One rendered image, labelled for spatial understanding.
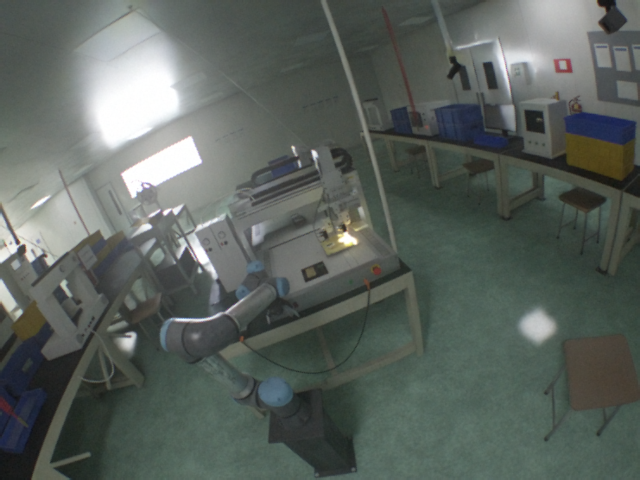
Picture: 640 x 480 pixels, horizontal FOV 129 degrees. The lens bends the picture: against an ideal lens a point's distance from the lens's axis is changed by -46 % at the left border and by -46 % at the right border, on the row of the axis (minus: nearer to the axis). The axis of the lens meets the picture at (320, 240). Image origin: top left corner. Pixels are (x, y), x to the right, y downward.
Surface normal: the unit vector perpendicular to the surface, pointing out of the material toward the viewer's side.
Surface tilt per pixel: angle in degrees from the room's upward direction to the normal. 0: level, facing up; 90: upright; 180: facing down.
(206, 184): 90
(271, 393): 7
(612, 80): 90
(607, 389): 7
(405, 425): 0
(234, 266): 90
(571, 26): 90
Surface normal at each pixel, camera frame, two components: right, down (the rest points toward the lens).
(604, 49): -0.93, 0.37
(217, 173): 0.22, 0.38
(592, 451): -0.31, -0.84
